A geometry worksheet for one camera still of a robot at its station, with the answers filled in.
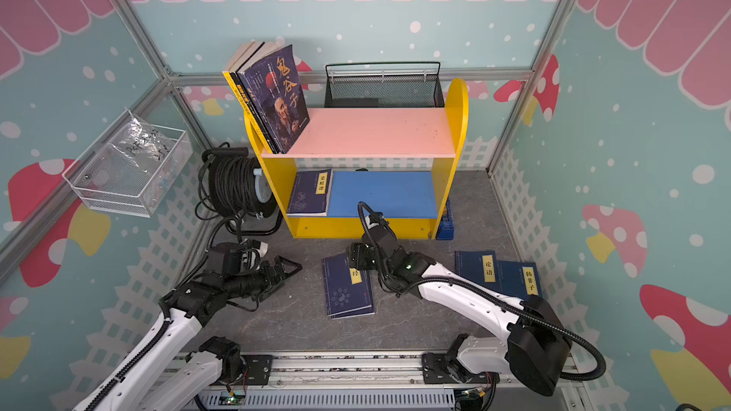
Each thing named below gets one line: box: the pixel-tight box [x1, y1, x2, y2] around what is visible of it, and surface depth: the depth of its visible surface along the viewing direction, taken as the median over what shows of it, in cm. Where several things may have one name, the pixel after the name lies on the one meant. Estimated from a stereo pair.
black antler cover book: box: [230, 41, 279, 155], surface depth 60 cm
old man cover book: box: [237, 44, 311, 155], surface depth 65 cm
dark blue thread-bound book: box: [286, 169, 333, 217], surface depth 94 cm
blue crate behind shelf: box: [435, 197, 455, 241], surface depth 99 cm
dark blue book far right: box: [496, 260, 543, 300], surface depth 92 cm
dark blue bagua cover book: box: [321, 253, 376, 320], surface depth 87 cm
